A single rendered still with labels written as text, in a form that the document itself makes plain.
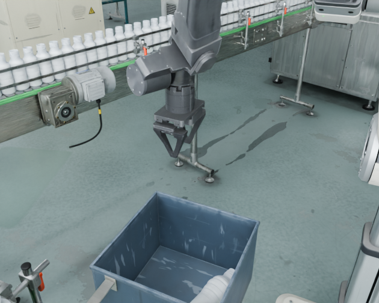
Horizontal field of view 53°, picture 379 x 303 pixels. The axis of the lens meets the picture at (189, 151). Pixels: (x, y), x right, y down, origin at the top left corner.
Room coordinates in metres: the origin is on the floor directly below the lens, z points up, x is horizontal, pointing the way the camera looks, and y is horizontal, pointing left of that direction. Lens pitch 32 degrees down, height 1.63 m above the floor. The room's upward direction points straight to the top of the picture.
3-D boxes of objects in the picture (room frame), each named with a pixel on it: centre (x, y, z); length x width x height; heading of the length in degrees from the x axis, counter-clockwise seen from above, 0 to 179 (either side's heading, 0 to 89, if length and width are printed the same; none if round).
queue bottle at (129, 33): (1.98, 0.31, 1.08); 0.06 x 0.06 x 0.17
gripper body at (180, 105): (0.69, 0.02, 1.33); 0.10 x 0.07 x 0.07; 154
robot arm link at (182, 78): (0.68, 0.02, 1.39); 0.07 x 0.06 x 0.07; 129
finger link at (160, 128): (0.67, 0.03, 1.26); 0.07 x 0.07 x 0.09; 64
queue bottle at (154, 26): (2.11, 0.19, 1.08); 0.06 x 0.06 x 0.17
